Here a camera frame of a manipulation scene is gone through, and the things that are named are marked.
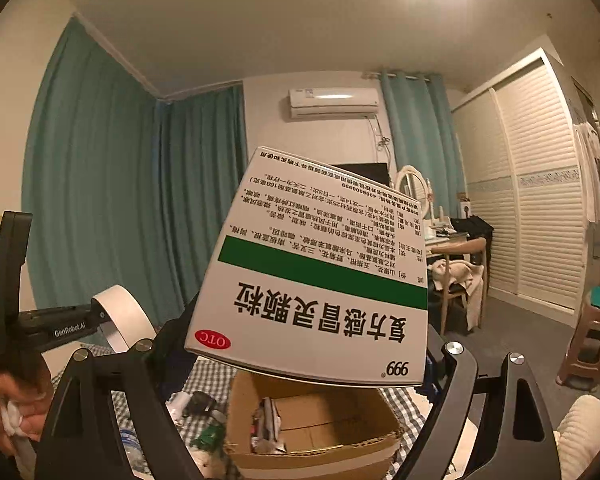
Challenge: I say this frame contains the white green-striped medicine box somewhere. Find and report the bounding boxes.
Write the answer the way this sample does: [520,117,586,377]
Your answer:
[183,146,429,387]

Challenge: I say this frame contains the wooden chair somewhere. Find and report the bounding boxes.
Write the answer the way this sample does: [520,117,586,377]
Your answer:
[429,236,489,337]

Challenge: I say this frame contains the white oval mirror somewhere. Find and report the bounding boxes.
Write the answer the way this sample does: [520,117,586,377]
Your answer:
[394,164,429,207]

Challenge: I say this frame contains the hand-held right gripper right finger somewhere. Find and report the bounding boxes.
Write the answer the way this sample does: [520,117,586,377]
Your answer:
[395,325,563,480]

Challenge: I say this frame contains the white tissue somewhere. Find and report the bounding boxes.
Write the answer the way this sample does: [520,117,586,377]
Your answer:
[0,395,29,437]

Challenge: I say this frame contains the brown cardboard box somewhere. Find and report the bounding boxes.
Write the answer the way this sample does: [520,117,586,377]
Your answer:
[224,369,404,480]

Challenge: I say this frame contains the crumpled packet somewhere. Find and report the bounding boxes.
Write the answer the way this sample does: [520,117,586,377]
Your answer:
[251,396,287,456]

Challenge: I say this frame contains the green packet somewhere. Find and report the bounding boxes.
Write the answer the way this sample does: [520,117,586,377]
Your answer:
[189,422,227,450]

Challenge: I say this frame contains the white dressing desk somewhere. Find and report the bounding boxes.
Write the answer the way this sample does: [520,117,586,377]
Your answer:
[424,220,472,262]

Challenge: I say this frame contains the white air conditioner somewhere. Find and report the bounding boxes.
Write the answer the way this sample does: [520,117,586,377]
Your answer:
[287,87,381,121]

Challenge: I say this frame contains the white tape roll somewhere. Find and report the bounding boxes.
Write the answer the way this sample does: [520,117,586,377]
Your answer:
[90,284,156,357]

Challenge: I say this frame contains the brown plastic stool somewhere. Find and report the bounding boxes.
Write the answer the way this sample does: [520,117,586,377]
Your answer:
[554,284,600,387]

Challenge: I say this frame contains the black power adapter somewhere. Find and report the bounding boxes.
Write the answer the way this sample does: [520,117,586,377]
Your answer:
[187,390,219,417]

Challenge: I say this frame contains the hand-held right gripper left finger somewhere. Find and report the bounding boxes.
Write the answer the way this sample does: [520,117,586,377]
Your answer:
[34,301,204,480]

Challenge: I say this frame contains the black television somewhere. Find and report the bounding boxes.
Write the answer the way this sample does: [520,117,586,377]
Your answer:
[329,162,390,187]

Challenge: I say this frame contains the teal curtain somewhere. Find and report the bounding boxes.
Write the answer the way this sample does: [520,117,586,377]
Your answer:
[379,69,467,202]
[26,16,158,347]
[154,82,247,331]

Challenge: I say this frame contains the checkered bed sheet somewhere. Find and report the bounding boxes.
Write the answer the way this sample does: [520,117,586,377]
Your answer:
[50,340,433,480]

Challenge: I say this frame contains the white ribbed blanket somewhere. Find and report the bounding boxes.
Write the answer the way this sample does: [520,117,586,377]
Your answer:
[554,394,600,467]

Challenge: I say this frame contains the black cloth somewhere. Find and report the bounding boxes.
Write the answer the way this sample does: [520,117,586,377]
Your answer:
[452,214,496,247]

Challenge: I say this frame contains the white crumpled paper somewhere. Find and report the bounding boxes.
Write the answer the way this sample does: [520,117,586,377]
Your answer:
[189,447,232,480]

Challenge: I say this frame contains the hanging white clothes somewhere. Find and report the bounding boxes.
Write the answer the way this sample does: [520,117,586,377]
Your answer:
[572,109,600,224]

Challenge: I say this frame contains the white louvered wardrobe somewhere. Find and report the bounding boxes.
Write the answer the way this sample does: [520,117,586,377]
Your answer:
[451,47,600,312]

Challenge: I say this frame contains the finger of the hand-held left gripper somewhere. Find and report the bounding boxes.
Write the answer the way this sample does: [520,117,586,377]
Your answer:
[79,307,110,334]

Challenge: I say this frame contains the clear plastic bottle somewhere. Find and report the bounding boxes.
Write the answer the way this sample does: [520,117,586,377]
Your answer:
[114,427,147,480]

